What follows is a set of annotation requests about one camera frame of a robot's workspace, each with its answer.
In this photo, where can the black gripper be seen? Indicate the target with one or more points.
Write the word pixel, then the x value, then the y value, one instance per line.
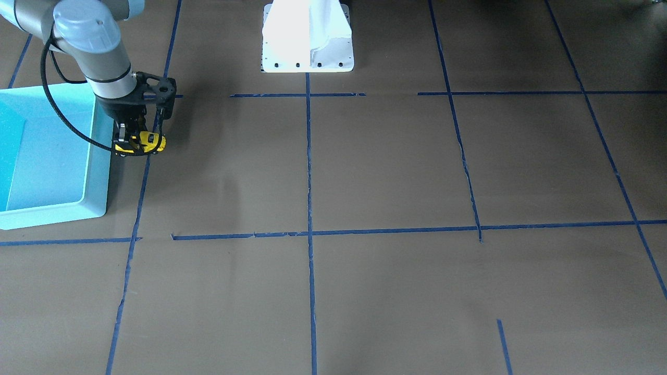
pixel 116 111

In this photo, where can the yellow beetle toy car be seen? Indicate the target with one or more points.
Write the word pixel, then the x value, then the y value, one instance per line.
pixel 144 144

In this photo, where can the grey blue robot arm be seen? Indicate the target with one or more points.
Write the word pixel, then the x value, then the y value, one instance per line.
pixel 89 32

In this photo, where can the blue plastic bin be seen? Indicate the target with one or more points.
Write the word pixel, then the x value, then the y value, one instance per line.
pixel 49 174

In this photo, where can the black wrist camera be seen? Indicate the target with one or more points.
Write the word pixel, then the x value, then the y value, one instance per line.
pixel 156 90

